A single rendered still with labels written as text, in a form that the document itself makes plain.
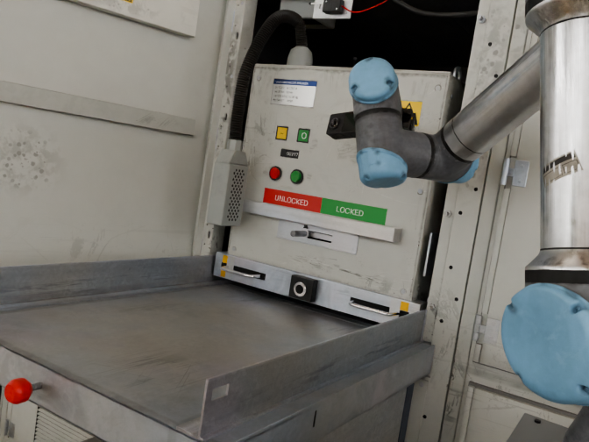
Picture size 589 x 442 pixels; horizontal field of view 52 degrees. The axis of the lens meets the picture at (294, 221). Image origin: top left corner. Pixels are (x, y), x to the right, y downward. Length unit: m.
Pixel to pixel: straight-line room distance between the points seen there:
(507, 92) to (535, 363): 0.42
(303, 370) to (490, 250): 0.51
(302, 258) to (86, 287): 0.47
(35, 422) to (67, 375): 1.27
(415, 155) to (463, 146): 0.07
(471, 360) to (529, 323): 0.62
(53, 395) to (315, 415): 0.34
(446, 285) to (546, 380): 0.63
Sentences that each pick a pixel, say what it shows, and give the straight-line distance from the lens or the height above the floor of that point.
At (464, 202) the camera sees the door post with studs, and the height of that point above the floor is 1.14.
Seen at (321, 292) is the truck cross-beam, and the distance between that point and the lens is 1.35.
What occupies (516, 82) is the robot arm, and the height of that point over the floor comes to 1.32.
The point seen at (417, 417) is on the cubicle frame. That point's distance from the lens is 1.32.
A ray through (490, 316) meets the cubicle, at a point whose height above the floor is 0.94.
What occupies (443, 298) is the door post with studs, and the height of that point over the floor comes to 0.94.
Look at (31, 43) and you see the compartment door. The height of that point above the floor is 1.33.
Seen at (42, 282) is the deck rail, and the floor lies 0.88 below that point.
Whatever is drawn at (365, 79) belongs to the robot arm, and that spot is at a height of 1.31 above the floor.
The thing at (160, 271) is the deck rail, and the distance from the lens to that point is 1.40.
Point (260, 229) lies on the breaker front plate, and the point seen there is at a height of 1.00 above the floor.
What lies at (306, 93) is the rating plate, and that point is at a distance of 1.41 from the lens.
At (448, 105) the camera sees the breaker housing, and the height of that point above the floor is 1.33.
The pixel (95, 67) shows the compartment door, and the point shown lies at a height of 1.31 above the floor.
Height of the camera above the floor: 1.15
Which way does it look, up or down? 5 degrees down
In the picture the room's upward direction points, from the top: 9 degrees clockwise
